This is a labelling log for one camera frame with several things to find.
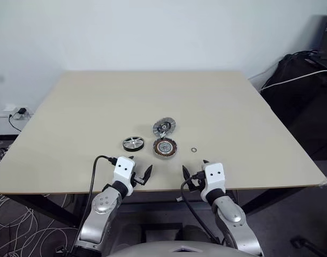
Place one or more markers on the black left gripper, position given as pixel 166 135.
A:
pixel 140 180

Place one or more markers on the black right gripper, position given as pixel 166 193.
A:
pixel 197 184

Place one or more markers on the small metal washer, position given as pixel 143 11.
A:
pixel 191 149

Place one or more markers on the black rotor silver spokes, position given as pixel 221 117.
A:
pixel 133 142

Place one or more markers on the motor stator housing copper windings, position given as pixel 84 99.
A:
pixel 164 147

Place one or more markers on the silver motor cover circuit board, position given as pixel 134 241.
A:
pixel 158 128

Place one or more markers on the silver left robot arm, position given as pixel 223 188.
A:
pixel 101 203

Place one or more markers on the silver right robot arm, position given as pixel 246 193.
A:
pixel 232 214

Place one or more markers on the grey robot torso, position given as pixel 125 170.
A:
pixel 152 250

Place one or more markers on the large black bag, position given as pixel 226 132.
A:
pixel 299 107

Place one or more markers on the black chair base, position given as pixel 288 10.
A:
pixel 299 243

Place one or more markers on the clear tape on table corner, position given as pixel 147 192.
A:
pixel 325 181

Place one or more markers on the black power adapter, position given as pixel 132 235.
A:
pixel 21 110

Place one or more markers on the white power strip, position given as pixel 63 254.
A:
pixel 9 108

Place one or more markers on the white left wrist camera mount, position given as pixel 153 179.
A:
pixel 123 168

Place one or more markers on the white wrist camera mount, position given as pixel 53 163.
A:
pixel 123 168
pixel 214 174

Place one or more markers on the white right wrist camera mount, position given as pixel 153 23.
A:
pixel 214 174

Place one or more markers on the black table frame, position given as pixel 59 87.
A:
pixel 45 210

